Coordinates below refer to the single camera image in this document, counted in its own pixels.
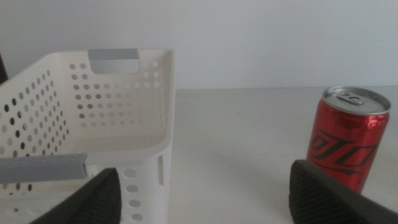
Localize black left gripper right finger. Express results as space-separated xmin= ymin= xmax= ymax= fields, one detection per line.
xmin=288 ymin=159 xmax=398 ymax=224

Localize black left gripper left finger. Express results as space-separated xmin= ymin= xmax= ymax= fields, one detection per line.
xmin=29 ymin=167 xmax=121 ymax=224

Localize red cola can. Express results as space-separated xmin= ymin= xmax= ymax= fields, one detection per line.
xmin=305 ymin=86 xmax=392 ymax=194

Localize white perforated plastic basket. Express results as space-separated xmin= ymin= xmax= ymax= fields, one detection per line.
xmin=0 ymin=48 xmax=174 ymax=224

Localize dark brown background object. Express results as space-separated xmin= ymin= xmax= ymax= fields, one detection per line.
xmin=0 ymin=52 xmax=9 ymax=85

